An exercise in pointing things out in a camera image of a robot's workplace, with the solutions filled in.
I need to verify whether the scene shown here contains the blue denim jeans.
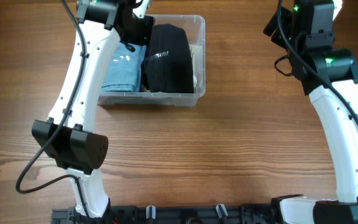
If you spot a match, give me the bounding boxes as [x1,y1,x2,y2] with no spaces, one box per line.
[101,43,147,92]

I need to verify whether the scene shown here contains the black garment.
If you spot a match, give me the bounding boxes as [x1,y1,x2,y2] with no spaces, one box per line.
[144,24,194,93]

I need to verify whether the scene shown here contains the cream cloth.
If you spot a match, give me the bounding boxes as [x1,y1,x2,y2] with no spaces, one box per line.
[189,44,203,89]

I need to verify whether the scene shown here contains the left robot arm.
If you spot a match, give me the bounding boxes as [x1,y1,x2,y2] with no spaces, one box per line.
[32,1,154,223]

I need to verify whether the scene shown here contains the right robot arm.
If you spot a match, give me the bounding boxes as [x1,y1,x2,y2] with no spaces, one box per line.
[264,1,358,223]

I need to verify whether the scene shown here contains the clear plastic storage bin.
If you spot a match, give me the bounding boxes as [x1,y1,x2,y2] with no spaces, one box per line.
[98,14,206,107]

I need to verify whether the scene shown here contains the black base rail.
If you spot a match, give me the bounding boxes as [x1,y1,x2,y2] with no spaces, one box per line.
[51,203,278,224]

